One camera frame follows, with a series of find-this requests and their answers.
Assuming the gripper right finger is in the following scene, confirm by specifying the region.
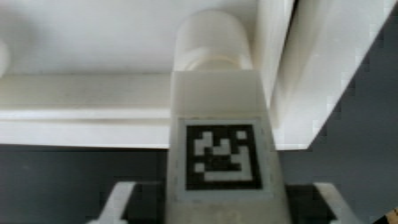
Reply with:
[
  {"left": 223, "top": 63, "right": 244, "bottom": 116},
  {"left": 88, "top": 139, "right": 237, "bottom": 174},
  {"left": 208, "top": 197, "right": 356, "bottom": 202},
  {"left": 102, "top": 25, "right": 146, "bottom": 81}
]
[{"left": 287, "top": 182, "right": 365, "bottom": 224}]

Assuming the white U-shaped fence wall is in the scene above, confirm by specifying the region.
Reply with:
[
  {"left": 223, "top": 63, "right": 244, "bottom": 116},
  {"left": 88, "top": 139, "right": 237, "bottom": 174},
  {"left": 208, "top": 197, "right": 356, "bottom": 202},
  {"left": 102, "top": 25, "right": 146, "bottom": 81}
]
[{"left": 271, "top": 0, "right": 398, "bottom": 150}]

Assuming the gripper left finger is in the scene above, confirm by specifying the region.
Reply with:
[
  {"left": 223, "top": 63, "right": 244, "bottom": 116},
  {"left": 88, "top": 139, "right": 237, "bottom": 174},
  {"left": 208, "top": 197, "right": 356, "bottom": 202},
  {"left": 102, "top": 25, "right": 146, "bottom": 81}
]
[{"left": 86, "top": 181, "right": 160, "bottom": 224}]

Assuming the white square tabletop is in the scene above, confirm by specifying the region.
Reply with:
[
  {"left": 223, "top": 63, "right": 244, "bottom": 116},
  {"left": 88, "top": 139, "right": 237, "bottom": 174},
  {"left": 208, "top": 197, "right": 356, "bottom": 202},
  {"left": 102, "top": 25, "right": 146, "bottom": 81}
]
[{"left": 0, "top": 0, "right": 299, "bottom": 150}]

